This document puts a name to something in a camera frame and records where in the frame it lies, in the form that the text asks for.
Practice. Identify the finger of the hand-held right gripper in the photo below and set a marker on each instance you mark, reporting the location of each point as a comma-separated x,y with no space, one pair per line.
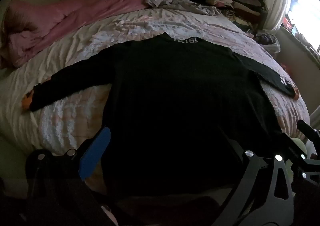
295,144
311,131

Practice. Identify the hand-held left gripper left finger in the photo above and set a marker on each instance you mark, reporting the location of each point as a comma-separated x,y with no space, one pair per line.
96,151

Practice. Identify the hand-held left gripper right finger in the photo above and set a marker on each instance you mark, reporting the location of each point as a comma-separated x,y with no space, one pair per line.
250,166

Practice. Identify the black long-sleeve shirt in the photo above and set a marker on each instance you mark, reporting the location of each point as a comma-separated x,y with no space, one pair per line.
175,91

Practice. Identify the pile of folded clothes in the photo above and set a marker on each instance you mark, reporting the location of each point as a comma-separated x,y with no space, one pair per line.
240,3

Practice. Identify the pink white tufted quilt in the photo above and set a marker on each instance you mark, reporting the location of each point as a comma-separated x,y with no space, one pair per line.
75,116

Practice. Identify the pale green bed sheet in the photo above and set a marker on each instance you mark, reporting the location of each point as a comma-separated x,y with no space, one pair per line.
12,166

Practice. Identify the heap of assorted cloth items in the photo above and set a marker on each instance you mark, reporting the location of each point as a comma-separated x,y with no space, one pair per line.
287,22

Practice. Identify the window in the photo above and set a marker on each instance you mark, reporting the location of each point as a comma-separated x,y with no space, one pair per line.
307,3

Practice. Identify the pink duvet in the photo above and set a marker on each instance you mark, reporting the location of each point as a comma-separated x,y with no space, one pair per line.
62,21

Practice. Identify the crumpled lilac garment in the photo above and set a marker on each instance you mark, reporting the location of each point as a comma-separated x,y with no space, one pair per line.
175,1

